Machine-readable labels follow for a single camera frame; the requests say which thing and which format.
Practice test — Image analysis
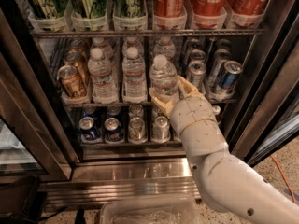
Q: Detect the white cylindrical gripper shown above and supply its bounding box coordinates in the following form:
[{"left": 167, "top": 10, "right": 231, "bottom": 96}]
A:
[{"left": 149, "top": 76, "right": 217, "bottom": 136}]

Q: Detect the water bottle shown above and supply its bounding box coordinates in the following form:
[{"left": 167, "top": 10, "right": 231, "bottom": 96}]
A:
[
  {"left": 91, "top": 37, "right": 114, "bottom": 61},
  {"left": 122, "top": 47, "right": 148, "bottom": 103},
  {"left": 122, "top": 36, "right": 144, "bottom": 56},
  {"left": 88, "top": 48, "right": 119, "bottom": 104},
  {"left": 149, "top": 54, "right": 179, "bottom": 103},
  {"left": 153, "top": 36, "right": 176, "bottom": 61}
]

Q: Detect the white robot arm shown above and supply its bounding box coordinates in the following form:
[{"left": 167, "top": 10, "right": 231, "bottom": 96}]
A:
[{"left": 149, "top": 76, "right": 299, "bottom": 224}]

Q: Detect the brown glass bottle white cap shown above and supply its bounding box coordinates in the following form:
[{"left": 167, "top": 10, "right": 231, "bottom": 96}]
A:
[{"left": 212, "top": 105, "right": 221, "bottom": 124}]

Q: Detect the open fridge door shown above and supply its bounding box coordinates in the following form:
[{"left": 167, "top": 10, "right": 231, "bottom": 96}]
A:
[{"left": 232, "top": 43, "right": 299, "bottom": 161}]

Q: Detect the steel fridge cabinet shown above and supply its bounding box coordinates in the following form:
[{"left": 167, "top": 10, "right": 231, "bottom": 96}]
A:
[{"left": 0, "top": 0, "right": 299, "bottom": 208}]

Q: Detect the front silver slim can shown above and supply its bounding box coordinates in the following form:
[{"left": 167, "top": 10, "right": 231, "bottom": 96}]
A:
[{"left": 186, "top": 61, "right": 206, "bottom": 91}]

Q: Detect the silver slim can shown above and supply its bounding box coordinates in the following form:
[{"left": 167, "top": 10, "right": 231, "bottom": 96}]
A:
[
  {"left": 186, "top": 61, "right": 206, "bottom": 91},
  {"left": 185, "top": 50, "right": 206, "bottom": 64}
]

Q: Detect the front silver white can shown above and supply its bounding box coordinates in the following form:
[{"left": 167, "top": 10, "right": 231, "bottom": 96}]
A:
[{"left": 152, "top": 116, "right": 170, "bottom": 142}]

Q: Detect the front silver green can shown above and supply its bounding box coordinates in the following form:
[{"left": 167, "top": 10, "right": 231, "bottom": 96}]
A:
[{"left": 128, "top": 117, "right": 146, "bottom": 143}]

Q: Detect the front blue silver can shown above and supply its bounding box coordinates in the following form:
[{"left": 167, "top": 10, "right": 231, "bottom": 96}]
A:
[{"left": 215, "top": 61, "right": 243, "bottom": 95}]

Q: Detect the blue silver can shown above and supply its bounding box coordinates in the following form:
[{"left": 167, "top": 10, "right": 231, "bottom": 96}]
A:
[
  {"left": 207, "top": 49, "right": 232, "bottom": 86},
  {"left": 215, "top": 61, "right": 243, "bottom": 95}
]

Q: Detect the front left blue can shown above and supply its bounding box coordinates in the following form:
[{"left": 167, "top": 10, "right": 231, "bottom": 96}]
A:
[{"left": 79, "top": 117, "right": 100, "bottom": 140}]

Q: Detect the left red cola can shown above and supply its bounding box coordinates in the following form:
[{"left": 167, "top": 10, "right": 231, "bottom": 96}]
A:
[{"left": 154, "top": 0, "right": 184, "bottom": 18}]

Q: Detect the right green tall can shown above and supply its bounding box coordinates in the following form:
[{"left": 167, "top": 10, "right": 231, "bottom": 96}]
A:
[{"left": 115, "top": 0, "right": 145, "bottom": 18}]

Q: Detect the middle gold can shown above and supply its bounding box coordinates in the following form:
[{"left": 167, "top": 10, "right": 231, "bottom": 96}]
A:
[{"left": 64, "top": 52, "right": 89, "bottom": 83}]

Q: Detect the gold can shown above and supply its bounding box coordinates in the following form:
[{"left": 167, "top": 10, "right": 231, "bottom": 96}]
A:
[
  {"left": 69, "top": 39, "right": 88, "bottom": 58},
  {"left": 64, "top": 52, "right": 89, "bottom": 83},
  {"left": 57, "top": 65, "right": 87, "bottom": 99}
]

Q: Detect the front gold can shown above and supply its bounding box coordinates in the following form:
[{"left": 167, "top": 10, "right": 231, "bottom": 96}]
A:
[{"left": 57, "top": 65, "right": 87, "bottom": 99}]

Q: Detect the rear gold can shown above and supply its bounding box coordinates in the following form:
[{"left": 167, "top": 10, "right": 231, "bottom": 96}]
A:
[{"left": 69, "top": 39, "right": 88, "bottom": 58}]

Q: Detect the clear plastic bin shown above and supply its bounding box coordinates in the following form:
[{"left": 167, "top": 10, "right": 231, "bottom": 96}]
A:
[{"left": 99, "top": 194, "right": 202, "bottom": 224}]

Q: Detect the left green tall can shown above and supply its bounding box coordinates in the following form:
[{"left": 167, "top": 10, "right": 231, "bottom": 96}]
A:
[{"left": 21, "top": 0, "right": 71, "bottom": 21}]

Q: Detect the upper wire shelf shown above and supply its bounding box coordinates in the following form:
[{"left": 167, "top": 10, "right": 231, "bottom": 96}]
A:
[{"left": 30, "top": 28, "right": 268, "bottom": 38}]

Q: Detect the wire shelf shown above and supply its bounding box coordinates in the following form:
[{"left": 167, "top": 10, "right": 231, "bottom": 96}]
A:
[
  {"left": 30, "top": 28, "right": 268, "bottom": 38},
  {"left": 63, "top": 98, "right": 237, "bottom": 108}
]

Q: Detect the middle wire shelf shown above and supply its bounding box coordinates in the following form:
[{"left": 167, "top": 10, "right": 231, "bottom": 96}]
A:
[{"left": 63, "top": 98, "right": 237, "bottom": 108}]

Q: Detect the orange cable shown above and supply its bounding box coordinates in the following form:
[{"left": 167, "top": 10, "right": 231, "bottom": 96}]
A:
[{"left": 270, "top": 154, "right": 297, "bottom": 203}]

